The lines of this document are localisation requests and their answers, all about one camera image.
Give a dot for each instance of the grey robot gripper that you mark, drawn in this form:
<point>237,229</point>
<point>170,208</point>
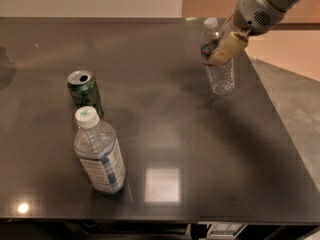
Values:
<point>254,14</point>

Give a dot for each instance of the clear red-label water bottle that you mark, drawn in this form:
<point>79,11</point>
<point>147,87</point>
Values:
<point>220,76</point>

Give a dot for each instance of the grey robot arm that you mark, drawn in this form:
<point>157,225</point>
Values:
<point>229,26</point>

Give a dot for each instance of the blue-label water bottle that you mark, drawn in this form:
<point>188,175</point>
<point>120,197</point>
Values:
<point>98,150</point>

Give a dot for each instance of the green soda can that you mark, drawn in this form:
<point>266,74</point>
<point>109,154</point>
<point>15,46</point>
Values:
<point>84,91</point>

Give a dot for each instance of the white label under table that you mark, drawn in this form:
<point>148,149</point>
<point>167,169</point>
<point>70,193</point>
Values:
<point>225,229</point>

